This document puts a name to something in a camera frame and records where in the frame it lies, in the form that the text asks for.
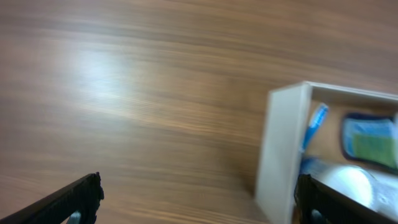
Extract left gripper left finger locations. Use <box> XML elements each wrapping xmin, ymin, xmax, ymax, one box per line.
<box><xmin>1</xmin><ymin>172</ymin><xmax>104</xmax><ymax>224</ymax></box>

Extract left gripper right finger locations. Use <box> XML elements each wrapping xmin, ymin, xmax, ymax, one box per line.
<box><xmin>295</xmin><ymin>174</ymin><xmax>397</xmax><ymax>224</ymax></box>

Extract white lidded blue jar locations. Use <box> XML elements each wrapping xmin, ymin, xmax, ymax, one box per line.
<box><xmin>299</xmin><ymin>157</ymin><xmax>377</xmax><ymax>210</ymax></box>

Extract clear spray bottle dark liquid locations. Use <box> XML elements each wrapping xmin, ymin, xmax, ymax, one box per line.
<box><xmin>340</xmin><ymin>113</ymin><xmax>397</xmax><ymax>171</ymax></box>

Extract blue white toothbrush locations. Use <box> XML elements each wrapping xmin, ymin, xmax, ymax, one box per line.
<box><xmin>302</xmin><ymin>103</ymin><xmax>329</xmax><ymax>152</ymax></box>

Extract white cardboard box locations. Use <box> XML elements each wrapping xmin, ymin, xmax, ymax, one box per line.
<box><xmin>255</xmin><ymin>82</ymin><xmax>397</xmax><ymax>223</ymax></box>

